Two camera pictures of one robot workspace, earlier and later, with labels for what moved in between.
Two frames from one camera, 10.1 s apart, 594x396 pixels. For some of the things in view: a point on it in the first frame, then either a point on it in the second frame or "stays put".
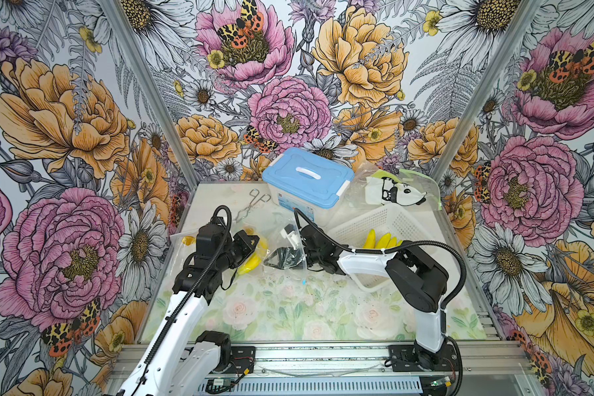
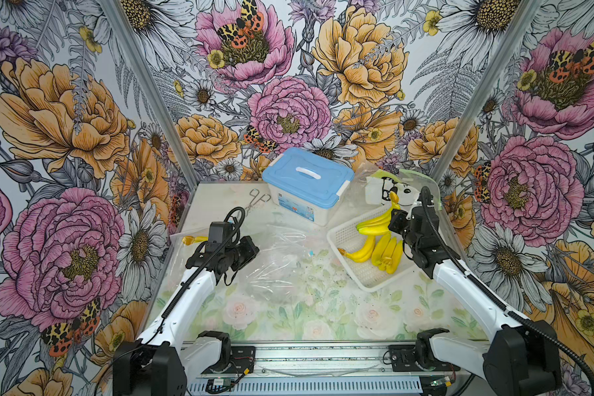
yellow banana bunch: x=252 y=260 to x=379 y=224
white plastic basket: x=398 y=219 stays put
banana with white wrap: x=188 y=240 stays put
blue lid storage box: x=304 y=179 stays put
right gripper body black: x=312 y=256 to x=402 y=225
